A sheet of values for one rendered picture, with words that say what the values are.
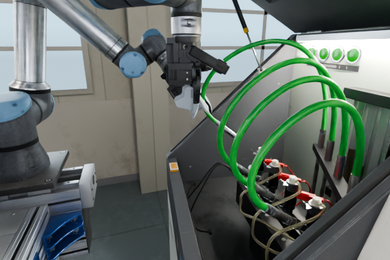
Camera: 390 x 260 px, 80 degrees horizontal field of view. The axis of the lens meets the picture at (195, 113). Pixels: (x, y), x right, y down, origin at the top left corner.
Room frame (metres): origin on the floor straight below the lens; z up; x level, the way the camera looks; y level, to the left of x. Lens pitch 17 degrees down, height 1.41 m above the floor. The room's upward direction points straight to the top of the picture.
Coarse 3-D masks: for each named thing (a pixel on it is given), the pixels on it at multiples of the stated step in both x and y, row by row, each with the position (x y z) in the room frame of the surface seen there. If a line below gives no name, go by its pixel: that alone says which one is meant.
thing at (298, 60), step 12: (288, 60) 0.55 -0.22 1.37; (300, 60) 0.55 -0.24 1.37; (312, 60) 0.56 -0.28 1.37; (264, 72) 0.53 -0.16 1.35; (324, 72) 0.56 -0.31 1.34; (252, 84) 0.53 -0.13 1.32; (240, 96) 0.52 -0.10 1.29; (336, 96) 0.57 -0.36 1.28; (228, 108) 0.52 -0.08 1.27; (336, 108) 0.57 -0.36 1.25; (336, 120) 0.57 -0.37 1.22; (324, 156) 0.58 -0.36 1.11; (240, 168) 0.52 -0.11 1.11
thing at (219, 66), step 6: (192, 48) 0.58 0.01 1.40; (198, 48) 0.58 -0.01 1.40; (192, 54) 0.58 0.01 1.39; (198, 54) 0.58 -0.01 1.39; (204, 54) 0.59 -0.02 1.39; (204, 60) 0.59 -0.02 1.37; (210, 60) 0.59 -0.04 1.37; (216, 60) 0.59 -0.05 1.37; (222, 60) 0.61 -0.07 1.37; (210, 66) 0.59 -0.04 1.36; (216, 66) 0.60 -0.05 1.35; (222, 66) 0.60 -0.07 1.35; (228, 66) 0.60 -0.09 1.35; (216, 72) 0.61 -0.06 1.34; (222, 72) 0.60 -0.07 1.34
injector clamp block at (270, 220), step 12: (240, 192) 0.63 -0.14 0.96; (276, 192) 0.60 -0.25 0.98; (252, 204) 0.55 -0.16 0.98; (264, 216) 0.50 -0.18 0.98; (264, 228) 0.48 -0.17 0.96; (252, 240) 0.53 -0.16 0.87; (264, 240) 0.47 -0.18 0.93; (276, 240) 0.42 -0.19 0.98; (288, 240) 0.42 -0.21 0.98; (252, 252) 0.52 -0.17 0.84; (264, 252) 0.47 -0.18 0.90
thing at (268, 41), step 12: (240, 48) 0.72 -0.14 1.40; (300, 48) 0.68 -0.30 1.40; (204, 84) 0.74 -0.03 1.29; (324, 84) 0.66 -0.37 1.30; (204, 96) 0.74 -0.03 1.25; (324, 96) 0.66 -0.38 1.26; (324, 108) 0.66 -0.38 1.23; (216, 120) 0.73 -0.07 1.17; (324, 120) 0.66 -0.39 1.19; (324, 132) 0.66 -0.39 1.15
